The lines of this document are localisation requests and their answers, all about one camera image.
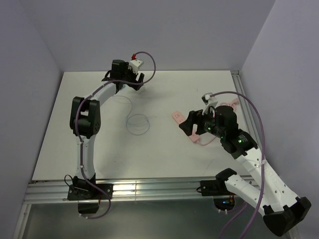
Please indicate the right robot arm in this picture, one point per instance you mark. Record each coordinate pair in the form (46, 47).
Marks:
(280, 207)

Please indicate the pink power strip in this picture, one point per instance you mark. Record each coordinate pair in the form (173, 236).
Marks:
(179, 118)

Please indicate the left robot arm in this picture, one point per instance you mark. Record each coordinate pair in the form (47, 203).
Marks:
(85, 117)

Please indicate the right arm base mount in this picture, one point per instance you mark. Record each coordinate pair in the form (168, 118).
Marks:
(223, 199)

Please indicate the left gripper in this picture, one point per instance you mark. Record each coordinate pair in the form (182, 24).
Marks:
(128, 68)

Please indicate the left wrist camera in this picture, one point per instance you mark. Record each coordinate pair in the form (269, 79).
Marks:
(135, 64)

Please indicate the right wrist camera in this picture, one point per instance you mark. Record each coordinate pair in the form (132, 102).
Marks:
(210, 103)

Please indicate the aluminium frame rail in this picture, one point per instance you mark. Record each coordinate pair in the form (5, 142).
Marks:
(153, 166)

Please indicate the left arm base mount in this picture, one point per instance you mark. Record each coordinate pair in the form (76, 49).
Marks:
(88, 196)

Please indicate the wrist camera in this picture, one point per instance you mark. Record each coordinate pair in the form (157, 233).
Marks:
(210, 103)
(135, 64)

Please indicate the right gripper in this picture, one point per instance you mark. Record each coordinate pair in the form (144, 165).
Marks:
(187, 126)

